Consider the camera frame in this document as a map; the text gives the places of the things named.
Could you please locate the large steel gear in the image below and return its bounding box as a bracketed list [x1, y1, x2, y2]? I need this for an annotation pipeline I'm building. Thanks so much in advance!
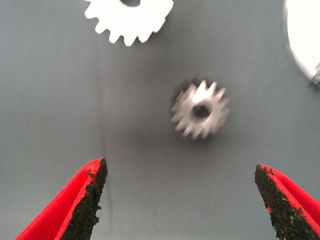
[83, 0, 175, 48]

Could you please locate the small steel gear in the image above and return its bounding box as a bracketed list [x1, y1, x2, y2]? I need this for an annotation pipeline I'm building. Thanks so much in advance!
[170, 79, 231, 140]

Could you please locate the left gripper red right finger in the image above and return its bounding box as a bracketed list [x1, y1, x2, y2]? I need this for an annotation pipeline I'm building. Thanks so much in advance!
[254, 163, 320, 240]

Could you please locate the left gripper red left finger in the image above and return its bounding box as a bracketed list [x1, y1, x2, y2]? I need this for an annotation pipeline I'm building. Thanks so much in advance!
[14, 156, 109, 240]

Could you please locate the round steel plate with hole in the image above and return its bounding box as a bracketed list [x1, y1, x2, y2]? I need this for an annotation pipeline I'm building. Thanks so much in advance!
[283, 0, 320, 85]

